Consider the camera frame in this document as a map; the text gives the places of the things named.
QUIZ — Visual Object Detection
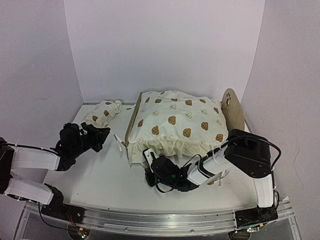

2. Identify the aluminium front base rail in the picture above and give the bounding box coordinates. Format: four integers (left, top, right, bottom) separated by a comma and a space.
22, 199, 301, 240

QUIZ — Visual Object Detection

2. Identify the aluminium table edge rail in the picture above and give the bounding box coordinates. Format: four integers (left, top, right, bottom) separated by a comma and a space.
82, 101, 137, 106

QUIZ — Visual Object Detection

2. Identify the small bear print pillow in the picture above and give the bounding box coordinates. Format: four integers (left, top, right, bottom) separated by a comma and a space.
81, 100, 123, 128

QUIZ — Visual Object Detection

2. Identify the large bear print cushion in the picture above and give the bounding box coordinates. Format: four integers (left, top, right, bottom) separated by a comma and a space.
111, 89, 231, 187

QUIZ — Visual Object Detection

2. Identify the wooden pet bed frame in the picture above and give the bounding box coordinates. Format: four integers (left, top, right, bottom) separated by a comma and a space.
123, 88, 245, 162

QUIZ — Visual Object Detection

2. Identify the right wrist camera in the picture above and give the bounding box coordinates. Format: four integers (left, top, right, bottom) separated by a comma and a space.
142, 148, 159, 172

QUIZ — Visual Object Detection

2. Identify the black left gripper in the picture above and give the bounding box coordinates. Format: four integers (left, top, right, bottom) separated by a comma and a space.
70, 123, 110, 157

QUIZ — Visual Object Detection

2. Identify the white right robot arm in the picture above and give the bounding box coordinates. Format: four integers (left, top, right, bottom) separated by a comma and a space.
142, 128, 282, 228

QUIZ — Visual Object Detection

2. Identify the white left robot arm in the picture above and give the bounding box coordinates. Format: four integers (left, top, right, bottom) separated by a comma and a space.
0, 122, 111, 219

